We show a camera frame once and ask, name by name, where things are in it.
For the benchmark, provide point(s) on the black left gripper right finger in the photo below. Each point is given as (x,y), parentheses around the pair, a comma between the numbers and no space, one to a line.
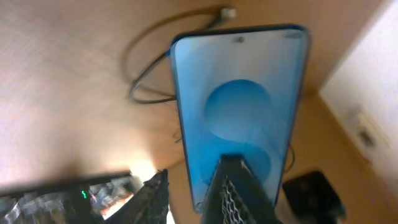
(236,196)

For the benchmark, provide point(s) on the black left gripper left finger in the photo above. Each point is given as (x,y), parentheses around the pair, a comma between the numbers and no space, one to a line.
(149,205)

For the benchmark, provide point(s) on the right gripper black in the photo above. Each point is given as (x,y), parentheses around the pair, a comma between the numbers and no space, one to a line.
(85,200)

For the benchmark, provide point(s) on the blue Samsung Galaxy smartphone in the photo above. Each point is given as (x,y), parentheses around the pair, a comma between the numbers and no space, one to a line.
(237,92)

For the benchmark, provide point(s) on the white wall socket plate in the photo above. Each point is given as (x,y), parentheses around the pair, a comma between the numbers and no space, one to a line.
(366,134)

